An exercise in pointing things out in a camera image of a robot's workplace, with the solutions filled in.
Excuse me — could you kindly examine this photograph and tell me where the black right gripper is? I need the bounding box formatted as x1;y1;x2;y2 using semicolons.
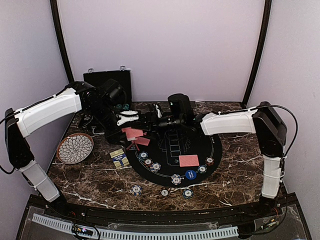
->
138;111;185;141

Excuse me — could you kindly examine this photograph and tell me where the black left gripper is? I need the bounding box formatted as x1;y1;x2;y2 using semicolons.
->
88;102;129;146

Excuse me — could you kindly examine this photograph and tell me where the red playing card deck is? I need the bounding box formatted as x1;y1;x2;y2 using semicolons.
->
121;127;144;141

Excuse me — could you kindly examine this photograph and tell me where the red card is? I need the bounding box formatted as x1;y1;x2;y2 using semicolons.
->
134;136;151;146
178;154;200;167

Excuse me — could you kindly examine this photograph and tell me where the orange chip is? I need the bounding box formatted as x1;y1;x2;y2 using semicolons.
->
144;158;153;166

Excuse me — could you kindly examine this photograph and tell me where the white blue chip bottom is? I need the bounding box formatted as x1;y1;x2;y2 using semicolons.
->
171;174;182;186

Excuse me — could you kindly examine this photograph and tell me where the blue small blind button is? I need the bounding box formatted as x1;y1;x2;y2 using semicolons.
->
185;169;197;180

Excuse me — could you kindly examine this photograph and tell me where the blue white chip stack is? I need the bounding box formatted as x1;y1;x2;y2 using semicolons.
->
131;184;143;196

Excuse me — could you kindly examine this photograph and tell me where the red chip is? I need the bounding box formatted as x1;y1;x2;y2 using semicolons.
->
205;157;215;166

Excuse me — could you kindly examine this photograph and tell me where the brown white chip stack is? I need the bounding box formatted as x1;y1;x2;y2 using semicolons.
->
159;189;170;198

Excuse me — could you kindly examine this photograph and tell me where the teal blue chip stack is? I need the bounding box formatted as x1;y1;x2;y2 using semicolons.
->
182;189;194;199

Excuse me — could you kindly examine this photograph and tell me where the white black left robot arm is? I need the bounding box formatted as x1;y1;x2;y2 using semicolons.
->
1;79;139;218

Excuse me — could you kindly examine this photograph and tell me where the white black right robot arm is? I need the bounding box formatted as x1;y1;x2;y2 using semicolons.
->
127;133;263;211

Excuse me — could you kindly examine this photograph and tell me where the teal chip row right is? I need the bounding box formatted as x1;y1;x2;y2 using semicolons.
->
123;103;130;111

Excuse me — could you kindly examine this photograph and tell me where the red triangular all-in button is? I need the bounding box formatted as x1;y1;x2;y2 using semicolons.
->
126;141;140;151

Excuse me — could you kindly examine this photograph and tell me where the gold blue card box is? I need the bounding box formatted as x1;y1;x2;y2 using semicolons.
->
109;149;130;169

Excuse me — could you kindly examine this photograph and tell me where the blue tan chip row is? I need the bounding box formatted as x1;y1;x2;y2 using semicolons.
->
83;115;92;126

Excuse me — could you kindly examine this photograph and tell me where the round black poker mat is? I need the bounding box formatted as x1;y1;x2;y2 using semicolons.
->
126;115;222;188

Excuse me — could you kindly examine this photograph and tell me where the floral ceramic plate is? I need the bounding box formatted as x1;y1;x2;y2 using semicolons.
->
56;133;94;165

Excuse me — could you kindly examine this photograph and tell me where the black poker chip case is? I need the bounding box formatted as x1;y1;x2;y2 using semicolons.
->
77;65;133;136

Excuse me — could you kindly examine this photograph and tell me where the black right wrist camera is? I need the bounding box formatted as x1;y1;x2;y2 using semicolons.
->
167;93;194;121

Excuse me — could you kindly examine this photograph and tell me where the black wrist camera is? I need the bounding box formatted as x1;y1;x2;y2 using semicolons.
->
101;78;127;104
167;93;194;121

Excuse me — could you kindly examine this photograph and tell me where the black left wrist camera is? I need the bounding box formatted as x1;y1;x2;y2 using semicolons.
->
101;78;127;104

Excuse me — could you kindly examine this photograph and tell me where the white cable duct strip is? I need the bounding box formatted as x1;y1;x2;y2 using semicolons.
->
31;213;239;240

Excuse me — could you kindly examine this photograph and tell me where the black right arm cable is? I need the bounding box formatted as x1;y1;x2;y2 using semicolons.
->
217;104;298;176

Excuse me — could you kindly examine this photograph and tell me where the black left frame post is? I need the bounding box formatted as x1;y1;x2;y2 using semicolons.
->
49;0;75;83

